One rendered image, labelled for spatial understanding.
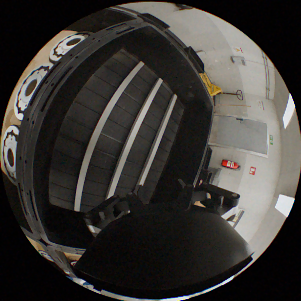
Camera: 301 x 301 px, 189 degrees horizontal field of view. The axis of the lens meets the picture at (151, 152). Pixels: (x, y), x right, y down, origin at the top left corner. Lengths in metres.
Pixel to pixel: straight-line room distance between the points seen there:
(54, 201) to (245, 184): 3.08
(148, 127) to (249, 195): 3.00
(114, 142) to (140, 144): 0.06
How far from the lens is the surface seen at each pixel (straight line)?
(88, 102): 0.19
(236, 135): 3.19
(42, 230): 0.16
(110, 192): 0.22
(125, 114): 0.21
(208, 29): 2.97
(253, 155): 3.11
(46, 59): 0.28
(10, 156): 0.24
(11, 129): 0.22
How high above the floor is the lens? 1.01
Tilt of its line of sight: 48 degrees down
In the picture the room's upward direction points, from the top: 106 degrees clockwise
